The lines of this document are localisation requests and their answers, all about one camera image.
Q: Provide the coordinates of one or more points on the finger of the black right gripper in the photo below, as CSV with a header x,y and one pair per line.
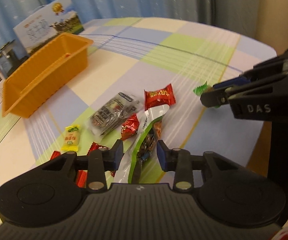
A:
x,y
237,81
222,95

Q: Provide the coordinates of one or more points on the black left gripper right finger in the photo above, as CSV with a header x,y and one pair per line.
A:
x,y
176,160

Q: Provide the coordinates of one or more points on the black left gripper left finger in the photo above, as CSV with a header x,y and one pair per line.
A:
x,y
101,161

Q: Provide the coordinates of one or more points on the green brown candy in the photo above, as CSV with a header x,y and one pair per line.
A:
x,y
202,91

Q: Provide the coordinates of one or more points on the red triangular snack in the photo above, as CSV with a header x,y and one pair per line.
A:
x,y
81,177

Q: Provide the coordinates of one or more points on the long green snack bag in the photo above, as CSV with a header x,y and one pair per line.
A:
x,y
140,150

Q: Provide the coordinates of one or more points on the small shiny red candy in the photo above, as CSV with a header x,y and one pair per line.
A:
x,y
130,127

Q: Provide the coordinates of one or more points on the large red snack packet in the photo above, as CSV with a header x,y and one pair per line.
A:
x,y
159,97

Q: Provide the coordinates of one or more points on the red candy white text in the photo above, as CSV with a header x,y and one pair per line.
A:
x,y
95,146

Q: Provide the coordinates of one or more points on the yellow wrapped candy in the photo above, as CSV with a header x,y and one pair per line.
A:
x,y
71,138

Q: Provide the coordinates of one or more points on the grey clear snack packet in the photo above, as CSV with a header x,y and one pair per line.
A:
x,y
113,113

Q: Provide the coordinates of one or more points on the plaid tablecloth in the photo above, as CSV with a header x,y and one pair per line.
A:
x,y
134,55

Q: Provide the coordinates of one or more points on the orange plastic tray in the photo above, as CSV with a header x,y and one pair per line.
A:
x,y
44,73

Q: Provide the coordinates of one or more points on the glass jar with black lid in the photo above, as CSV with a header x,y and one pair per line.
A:
x,y
12,55

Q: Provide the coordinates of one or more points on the milk carton box with cow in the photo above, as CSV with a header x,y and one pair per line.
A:
x,y
48,22

